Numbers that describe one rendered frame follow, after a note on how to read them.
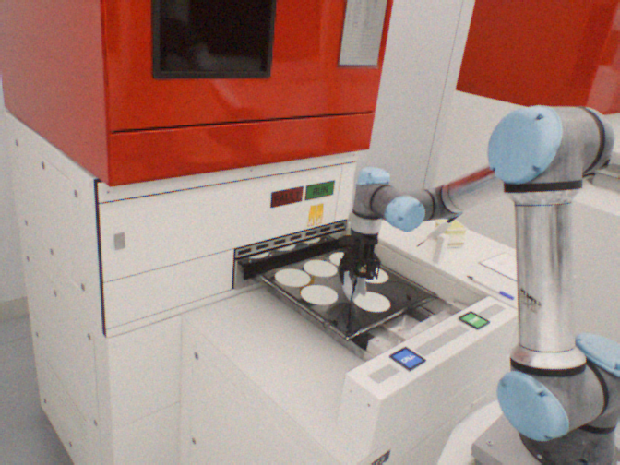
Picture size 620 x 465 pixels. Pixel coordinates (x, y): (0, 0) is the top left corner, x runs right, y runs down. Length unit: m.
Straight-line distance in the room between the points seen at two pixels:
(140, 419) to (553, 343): 1.10
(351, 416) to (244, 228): 0.60
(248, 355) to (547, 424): 0.69
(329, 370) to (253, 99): 0.67
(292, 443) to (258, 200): 0.63
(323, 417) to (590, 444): 0.50
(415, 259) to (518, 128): 0.79
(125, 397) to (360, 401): 0.69
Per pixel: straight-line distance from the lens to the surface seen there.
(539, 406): 0.93
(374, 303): 1.43
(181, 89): 1.17
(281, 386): 1.24
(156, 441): 1.69
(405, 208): 1.14
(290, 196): 1.51
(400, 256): 1.61
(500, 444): 1.13
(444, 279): 1.54
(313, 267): 1.56
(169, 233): 1.32
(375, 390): 1.05
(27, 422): 2.43
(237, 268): 1.47
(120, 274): 1.31
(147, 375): 1.51
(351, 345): 1.36
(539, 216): 0.89
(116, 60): 1.10
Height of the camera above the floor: 1.62
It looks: 24 degrees down
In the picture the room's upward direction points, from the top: 7 degrees clockwise
